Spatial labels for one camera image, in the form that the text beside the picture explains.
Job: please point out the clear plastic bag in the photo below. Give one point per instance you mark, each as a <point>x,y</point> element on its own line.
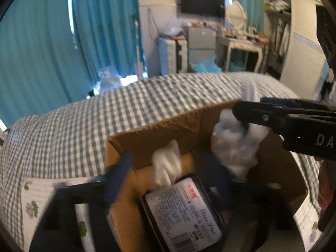
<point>109,80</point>

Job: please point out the clear bag on cabinet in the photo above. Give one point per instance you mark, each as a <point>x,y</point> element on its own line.
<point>172,27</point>

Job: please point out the white wardrobe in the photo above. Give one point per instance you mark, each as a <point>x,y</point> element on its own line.
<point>294,36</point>

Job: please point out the white floral quilt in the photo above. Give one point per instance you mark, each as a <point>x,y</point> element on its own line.
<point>34,202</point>

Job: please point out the white oval mirror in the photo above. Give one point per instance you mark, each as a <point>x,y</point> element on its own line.
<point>236,14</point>

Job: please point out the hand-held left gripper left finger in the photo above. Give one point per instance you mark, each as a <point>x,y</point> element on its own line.
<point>118,179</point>

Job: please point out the black wall television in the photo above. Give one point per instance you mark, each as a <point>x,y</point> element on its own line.
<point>202,2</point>

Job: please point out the brown cardboard box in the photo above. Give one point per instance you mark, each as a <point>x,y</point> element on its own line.
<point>157,136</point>

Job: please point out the teal curtain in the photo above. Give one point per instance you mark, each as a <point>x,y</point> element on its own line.
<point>105,26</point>
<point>36,44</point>

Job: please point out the twisted white plastic bag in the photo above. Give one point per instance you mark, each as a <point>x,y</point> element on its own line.
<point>166,165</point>

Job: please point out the dark object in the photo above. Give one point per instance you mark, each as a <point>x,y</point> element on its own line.
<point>326,31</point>

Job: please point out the blue plastic bag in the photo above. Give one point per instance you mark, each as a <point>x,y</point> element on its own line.
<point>206,65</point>

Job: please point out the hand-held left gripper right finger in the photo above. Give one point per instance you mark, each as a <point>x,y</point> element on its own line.
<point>218,181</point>

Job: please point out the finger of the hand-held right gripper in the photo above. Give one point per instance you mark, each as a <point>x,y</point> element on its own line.
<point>252,115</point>
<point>282,101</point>

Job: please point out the white dressing table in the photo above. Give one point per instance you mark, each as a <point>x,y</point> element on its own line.
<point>241,47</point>

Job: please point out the black tissue pack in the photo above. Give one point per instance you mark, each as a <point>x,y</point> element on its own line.
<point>181,212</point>

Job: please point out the grey mini fridge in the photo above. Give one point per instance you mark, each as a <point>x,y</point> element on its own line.
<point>201,47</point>

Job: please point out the white drawer cabinet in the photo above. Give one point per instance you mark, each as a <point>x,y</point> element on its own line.
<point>168,56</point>

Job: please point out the grey gingham bed sheet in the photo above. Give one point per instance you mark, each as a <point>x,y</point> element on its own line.
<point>105,115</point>

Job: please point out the person's right hand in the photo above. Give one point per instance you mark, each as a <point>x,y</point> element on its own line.
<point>325,186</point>

